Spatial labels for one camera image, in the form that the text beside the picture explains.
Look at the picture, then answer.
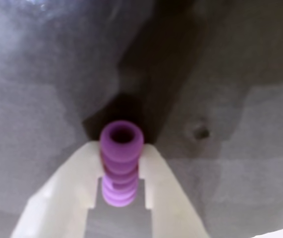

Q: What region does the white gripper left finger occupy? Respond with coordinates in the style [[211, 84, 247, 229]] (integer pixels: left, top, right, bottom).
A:
[[9, 141, 105, 238]]

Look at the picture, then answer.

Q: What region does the purple ribbed pen grip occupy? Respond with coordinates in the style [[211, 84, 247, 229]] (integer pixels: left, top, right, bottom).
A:
[[100, 120, 145, 208]]

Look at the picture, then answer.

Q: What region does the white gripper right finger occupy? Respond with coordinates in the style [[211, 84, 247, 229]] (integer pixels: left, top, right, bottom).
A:
[[138, 143, 210, 238]]

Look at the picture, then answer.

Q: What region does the dark grey table mat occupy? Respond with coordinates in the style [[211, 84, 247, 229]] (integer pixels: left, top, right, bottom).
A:
[[0, 0, 283, 238]]

